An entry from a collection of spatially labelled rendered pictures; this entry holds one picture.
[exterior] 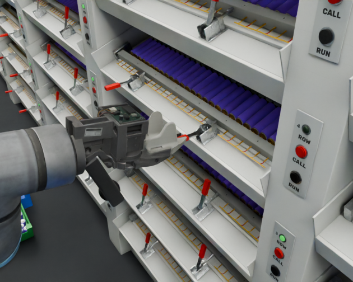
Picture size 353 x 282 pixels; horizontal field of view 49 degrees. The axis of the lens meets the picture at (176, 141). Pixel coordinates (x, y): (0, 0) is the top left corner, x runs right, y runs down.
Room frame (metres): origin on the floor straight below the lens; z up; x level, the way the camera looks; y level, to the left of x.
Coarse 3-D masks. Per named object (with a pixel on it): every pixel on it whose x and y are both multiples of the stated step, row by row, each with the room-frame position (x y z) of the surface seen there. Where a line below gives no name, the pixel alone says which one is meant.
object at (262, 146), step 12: (132, 60) 0.91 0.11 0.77; (156, 72) 0.83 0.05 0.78; (168, 84) 0.77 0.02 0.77; (180, 96) 0.73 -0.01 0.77; (192, 96) 0.71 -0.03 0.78; (180, 108) 0.71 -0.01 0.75; (204, 108) 0.67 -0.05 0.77; (228, 120) 0.62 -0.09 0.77; (240, 132) 0.58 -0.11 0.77; (252, 132) 0.57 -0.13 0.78; (252, 144) 0.55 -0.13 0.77; (264, 144) 0.54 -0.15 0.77; (264, 156) 0.53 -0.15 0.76
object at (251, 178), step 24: (120, 48) 0.97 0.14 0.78; (120, 72) 0.92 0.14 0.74; (216, 72) 0.80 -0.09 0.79; (144, 96) 0.79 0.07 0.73; (168, 96) 0.77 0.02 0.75; (264, 96) 0.69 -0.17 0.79; (168, 120) 0.69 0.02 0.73; (192, 120) 0.67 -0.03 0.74; (192, 144) 0.62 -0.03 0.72; (216, 144) 0.59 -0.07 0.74; (216, 168) 0.57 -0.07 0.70; (240, 168) 0.53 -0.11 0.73; (264, 168) 0.51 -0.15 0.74; (264, 192) 0.46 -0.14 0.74
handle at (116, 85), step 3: (132, 78) 0.83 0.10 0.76; (126, 81) 0.83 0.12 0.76; (129, 81) 0.83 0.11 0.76; (132, 81) 0.83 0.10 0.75; (111, 84) 0.81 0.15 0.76; (114, 84) 0.81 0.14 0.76; (117, 84) 0.81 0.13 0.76; (120, 84) 0.81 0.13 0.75; (123, 84) 0.82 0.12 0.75; (105, 87) 0.79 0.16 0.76; (108, 87) 0.79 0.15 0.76; (111, 87) 0.80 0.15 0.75; (114, 87) 0.80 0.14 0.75; (117, 87) 0.81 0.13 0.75; (108, 90) 0.79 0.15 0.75
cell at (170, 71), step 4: (184, 60) 0.85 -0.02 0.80; (188, 60) 0.85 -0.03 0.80; (176, 64) 0.84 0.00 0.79; (180, 64) 0.84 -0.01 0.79; (184, 64) 0.84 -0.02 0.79; (172, 68) 0.83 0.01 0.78; (176, 68) 0.83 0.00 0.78; (168, 72) 0.82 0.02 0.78; (172, 72) 0.83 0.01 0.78; (168, 76) 0.82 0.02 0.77
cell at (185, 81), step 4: (200, 68) 0.80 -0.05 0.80; (204, 68) 0.80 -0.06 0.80; (196, 72) 0.79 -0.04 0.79; (200, 72) 0.79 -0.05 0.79; (188, 76) 0.79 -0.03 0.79; (192, 76) 0.79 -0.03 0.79; (196, 76) 0.79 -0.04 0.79; (184, 80) 0.78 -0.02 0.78; (188, 80) 0.78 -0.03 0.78; (192, 80) 0.78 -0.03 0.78; (184, 84) 0.77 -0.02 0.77
